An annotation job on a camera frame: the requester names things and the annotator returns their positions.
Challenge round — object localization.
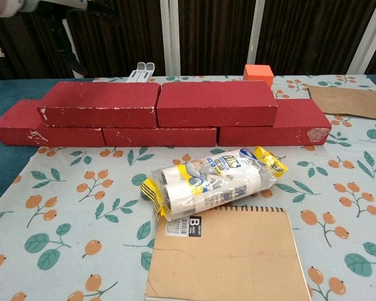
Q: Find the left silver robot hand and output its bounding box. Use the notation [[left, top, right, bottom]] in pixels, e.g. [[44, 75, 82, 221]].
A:
[[18, 0, 117, 78]]

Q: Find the red foam brick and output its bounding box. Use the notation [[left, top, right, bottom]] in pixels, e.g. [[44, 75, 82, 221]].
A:
[[102, 126, 219, 148], [37, 80, 162, 129], [0, 99, 107, 147], [155, 80, 279, 129]]

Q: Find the dark pleated curtain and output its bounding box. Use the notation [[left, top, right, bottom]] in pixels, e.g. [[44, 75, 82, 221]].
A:
[[0, 0, 376, 82]]

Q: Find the white folding stand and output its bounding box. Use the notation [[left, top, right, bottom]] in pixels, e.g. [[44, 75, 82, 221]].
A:
[[125, 61, 156, 84]]

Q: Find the teal table cover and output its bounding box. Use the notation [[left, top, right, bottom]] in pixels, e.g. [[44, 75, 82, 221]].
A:
[[0, 73, 376, 214]]

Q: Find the orange foam cube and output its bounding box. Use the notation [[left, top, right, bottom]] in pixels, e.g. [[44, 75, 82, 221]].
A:
[[243, 64, 274, 87]]

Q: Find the plastic pack of white rolls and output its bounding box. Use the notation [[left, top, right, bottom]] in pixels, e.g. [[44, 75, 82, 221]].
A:
[[139, 145, 289, 222]]

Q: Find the floral tablecloth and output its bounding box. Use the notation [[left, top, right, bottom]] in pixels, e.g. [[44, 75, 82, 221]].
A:
[[0, 74, 376, 301]]

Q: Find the brown paper bag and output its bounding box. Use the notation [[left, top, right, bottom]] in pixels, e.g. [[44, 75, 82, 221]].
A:
[[307, 85, 376, 122]]

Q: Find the kraft spiral notebook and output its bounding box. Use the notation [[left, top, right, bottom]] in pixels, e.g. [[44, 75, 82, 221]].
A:
[[145, 205, 313, 301]]

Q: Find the white double frame post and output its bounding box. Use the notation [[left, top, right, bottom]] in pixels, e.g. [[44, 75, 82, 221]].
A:
[[159, 0, 182, 76]]

